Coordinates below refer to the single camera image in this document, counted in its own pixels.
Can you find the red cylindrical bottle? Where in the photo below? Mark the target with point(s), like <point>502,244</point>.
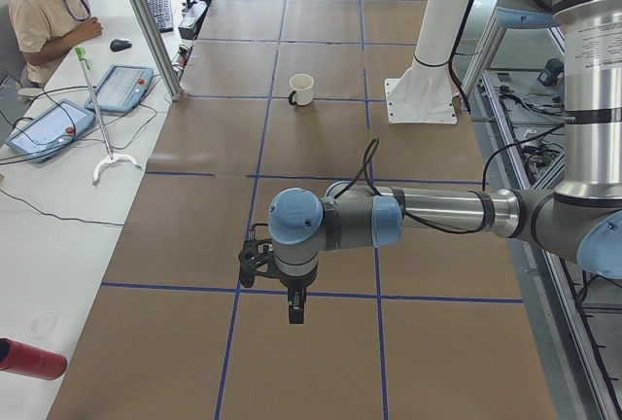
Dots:
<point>23,359</point>

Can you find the brown paper table cover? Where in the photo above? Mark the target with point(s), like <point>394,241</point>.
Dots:
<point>431,328</point>

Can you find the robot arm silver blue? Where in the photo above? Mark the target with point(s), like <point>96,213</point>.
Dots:
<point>579,220</point>

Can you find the black computer keyboard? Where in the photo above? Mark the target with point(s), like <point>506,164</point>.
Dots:
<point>162,13</point>

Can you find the aluminium side frame rail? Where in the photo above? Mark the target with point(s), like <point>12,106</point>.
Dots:
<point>576,313</point>

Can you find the person in beige shirt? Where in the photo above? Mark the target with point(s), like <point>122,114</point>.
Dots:
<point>47,30</point>

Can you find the near blue teach pendant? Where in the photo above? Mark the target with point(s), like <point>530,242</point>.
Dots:
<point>45,136</point>

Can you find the black computer mouse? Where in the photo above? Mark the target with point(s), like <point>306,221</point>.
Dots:
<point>118,45</point>

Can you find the far blue teach pendant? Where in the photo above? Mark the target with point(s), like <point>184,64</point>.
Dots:
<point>122,88</point>

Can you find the black box with label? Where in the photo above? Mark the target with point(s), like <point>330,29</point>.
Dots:
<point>192,20</point>

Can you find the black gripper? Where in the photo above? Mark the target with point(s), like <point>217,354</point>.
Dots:
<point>294,284</point>

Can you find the blue teach pendant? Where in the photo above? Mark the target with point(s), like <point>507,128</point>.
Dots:
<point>122,88</point>
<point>45,136</point>

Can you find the aluminium frame post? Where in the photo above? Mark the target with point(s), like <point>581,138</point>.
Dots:
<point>158,50</point>

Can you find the white smiley mug black handle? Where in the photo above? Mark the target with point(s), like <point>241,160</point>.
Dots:
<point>302,90</point>

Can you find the reacher grabber stick tool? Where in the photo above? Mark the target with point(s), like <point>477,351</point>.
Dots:
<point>111,157</point>

